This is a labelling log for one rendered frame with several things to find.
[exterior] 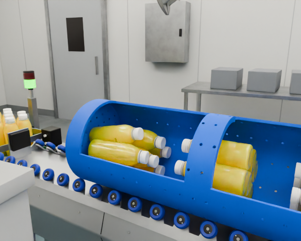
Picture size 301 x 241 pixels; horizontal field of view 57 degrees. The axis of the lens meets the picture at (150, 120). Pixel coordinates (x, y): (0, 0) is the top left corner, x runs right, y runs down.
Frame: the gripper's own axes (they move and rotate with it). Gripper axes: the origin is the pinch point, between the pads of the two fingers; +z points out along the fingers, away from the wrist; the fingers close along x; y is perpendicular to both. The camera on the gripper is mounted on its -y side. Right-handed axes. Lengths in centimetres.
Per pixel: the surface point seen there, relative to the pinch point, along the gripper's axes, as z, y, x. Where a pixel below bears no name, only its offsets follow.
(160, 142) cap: 38.5, -8.7, -2.5
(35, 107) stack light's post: 19, -112, 29
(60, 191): 50, -43, -18
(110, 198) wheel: 51, -21, -17
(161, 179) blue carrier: 43.6, 0.3, -19.9
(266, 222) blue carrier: 53, 24, -19
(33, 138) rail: 34, -86, 5
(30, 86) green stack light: 6, -108, 27
